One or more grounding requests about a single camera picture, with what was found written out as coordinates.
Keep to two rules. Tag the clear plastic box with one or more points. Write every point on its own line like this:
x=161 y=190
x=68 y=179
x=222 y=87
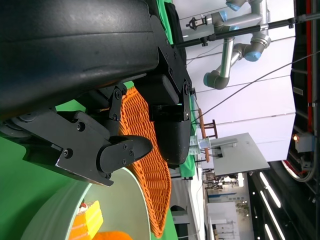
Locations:
x=200 y=147

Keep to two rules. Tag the grey computer monitor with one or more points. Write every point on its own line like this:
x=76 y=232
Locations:
x=237 y=155

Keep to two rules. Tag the black backdrop cloth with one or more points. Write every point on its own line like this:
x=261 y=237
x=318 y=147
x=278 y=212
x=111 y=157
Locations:
x=177 y=30

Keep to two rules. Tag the red and white strawberry piece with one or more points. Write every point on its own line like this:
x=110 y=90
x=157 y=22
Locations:
x=82 y=207

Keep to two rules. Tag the black boom pole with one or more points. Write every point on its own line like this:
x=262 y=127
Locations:
x=237 y=32

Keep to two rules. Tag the pale green bowl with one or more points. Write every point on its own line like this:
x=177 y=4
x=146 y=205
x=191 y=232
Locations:
x=120 y=200

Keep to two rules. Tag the brown wooden stool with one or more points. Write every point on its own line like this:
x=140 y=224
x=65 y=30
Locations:
x=207 y=155
x=202 y=122

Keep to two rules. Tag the grey box with orange lamp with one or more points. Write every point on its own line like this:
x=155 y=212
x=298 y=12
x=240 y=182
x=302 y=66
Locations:
x=303 y=142

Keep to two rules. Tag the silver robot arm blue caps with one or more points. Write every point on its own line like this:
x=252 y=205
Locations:
x=235 y=3
x=217 y=80

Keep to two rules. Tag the orange wicker basket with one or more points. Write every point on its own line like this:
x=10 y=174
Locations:
x=150 y=180

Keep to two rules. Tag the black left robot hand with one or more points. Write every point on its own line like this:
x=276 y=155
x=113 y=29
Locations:
x=62 y=62

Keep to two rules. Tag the green tablecloth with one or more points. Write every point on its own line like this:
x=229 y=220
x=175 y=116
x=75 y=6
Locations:
x=25 y=180

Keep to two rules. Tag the yellow cake slice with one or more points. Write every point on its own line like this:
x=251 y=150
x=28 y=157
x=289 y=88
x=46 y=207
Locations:
x=90 y=220

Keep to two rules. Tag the orange bread roll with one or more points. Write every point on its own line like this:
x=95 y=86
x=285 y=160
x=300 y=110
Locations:
x=112 y=236

